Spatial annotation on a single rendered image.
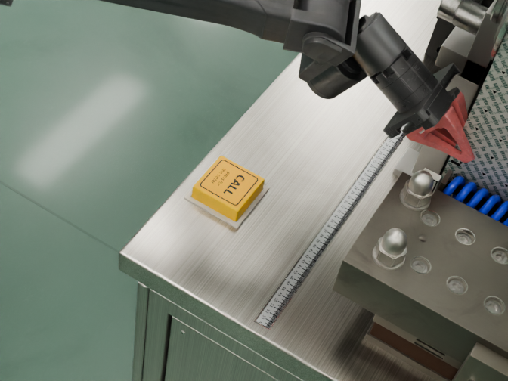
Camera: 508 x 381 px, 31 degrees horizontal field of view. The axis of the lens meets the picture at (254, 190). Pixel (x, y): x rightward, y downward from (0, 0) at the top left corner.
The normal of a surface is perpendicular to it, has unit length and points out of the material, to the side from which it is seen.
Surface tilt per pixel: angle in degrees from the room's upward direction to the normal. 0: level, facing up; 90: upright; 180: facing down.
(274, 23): 101
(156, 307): 90
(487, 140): 90
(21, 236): 0
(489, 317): 0
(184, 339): 90
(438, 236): 0
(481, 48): 90
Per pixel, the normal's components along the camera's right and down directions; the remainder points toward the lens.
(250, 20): -0.32, 0.82
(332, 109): 0.13, -0.63
